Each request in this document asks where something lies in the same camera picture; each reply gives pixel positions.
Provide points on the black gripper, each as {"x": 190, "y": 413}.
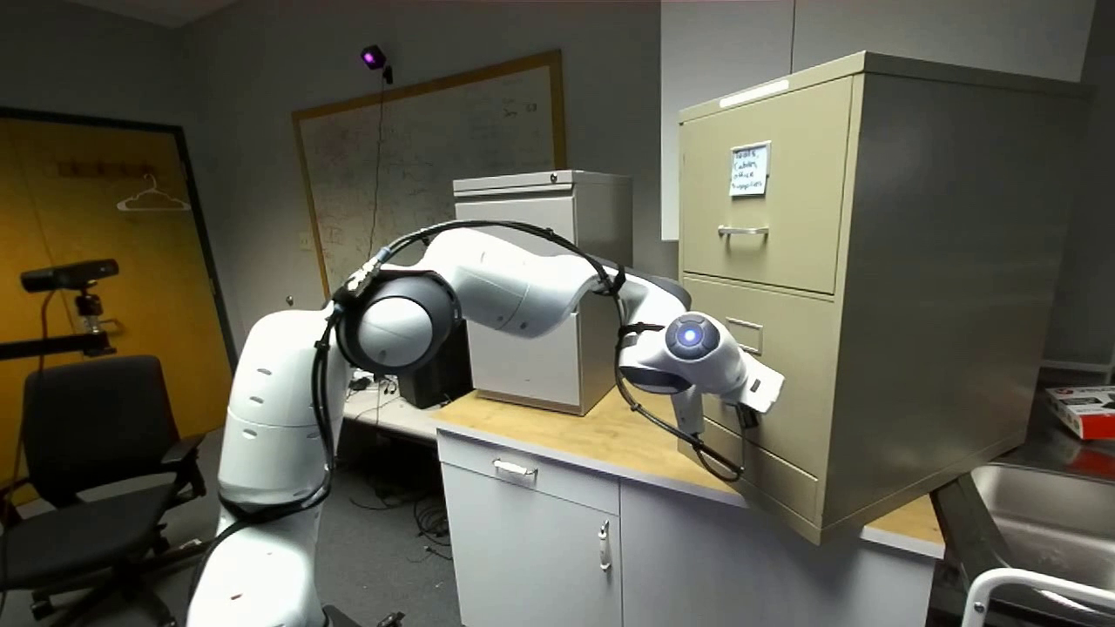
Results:
{"x": 697, "y": 413}

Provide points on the beige plain filing cabinet drawer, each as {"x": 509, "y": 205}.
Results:
{"x": 805, "y": 383}

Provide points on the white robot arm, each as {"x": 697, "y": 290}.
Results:
{"x": 509, "y": 283}

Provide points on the silver drawer label holder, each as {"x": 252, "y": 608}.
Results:
{"x": 747, "y": 336}

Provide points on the small grey metal cabinet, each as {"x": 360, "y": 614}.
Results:
{"x": 533, "y": 369}

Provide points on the white paper drawer label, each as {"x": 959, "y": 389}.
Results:
{"x": 752, "y": 169}

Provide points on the beige labelled filing cabinet drawer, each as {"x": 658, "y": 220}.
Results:
{"x": 804, "y": 187}

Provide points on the beige metal filing cabinet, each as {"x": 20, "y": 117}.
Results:
{"x": 964, "y": 299}

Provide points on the grey counter with wooden top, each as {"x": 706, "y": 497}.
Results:
{"x": 533, "y": 545}

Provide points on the wood framed whiteboard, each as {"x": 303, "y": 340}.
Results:
{"x": 465, "y": 152}

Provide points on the stainless steel sink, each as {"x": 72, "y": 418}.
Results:
{"x": 1047, "y": 509}

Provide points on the red and white box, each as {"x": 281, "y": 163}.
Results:
{"x": 1086, "y": 413}

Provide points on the white coat hanger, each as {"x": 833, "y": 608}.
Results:
{"x": 151, "y": 201}

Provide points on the black office chair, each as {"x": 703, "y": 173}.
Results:
{"x": 93, "y": 439}

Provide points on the yellow door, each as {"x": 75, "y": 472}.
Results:
{"x": 105, "y": 232}

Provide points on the white metal rack frame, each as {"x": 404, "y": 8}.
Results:
{"x": 1034, "y": 583}

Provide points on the purple lit camera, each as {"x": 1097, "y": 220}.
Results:
{"x": 374, "y": 55}

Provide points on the black camera stand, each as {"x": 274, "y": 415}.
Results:
{"x": 72, "y": 343}

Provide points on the black bar camera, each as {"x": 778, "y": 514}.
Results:
{"x": 72, "y": 274}

